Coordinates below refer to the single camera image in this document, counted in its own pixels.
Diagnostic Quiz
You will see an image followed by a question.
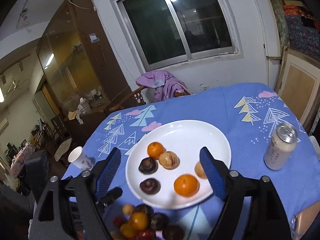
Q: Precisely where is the sliding glass window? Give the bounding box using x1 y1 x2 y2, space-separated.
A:
111 0 242 72

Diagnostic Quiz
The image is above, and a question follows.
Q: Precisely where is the tan round fruit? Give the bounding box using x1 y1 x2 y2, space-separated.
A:
194 161 207 179

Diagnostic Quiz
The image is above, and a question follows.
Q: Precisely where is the pale blotched fruit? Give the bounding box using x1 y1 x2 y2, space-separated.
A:
110 231 126 240

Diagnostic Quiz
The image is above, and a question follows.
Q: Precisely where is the white round plate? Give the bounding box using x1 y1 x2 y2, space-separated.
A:
125 120 232 210

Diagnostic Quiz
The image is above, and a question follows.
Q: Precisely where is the small tan longan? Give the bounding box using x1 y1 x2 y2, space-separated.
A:
122 204 135 216

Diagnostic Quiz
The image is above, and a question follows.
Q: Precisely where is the wooden chair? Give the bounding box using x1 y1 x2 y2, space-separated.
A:
109 83 190 112

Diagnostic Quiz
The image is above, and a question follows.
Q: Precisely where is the dark purple plum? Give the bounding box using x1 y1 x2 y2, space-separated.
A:
149 213 169 231
162 225 185 240

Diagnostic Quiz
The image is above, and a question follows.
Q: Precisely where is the leaning picture frame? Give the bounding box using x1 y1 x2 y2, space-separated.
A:
274 47 319 132

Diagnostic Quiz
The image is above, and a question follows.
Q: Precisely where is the purple cloth on chair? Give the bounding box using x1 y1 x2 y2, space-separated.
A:
136 70 190 102

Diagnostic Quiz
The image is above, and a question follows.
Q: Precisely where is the wooden glass display cabinet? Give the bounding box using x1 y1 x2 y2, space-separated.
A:
36 0 131 114

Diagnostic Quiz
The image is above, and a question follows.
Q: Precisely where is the dark water chestnut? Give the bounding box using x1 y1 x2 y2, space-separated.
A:
134 204 154 216
139 178 161 195
138 157 158 174

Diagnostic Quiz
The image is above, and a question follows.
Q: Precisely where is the storage shelf with boxes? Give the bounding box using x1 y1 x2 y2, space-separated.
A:
270 0 319 60

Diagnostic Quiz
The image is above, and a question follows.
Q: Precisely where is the speckled tan fruit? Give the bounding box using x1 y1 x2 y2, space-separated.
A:
158 151 178 169

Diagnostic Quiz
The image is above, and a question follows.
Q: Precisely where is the large orange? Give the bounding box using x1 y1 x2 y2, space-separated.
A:
174 174 200 197
147 142 165 160

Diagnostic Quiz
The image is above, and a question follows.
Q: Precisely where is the small red cherry tomato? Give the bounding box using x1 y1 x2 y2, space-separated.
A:
112 216 127 229

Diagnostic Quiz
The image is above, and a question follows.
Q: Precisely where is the white beverage can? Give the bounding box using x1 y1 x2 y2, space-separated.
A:
264 122 298 171

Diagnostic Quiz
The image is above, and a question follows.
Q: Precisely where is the orange yellow tomato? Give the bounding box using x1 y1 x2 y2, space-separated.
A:
129 212 149 231

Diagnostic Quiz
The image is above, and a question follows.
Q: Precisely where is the tan leather wallet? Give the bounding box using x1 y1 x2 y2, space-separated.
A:
290 203 319 239

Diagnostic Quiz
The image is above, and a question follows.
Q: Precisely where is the white paper cup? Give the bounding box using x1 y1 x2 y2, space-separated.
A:
68 146 93 171

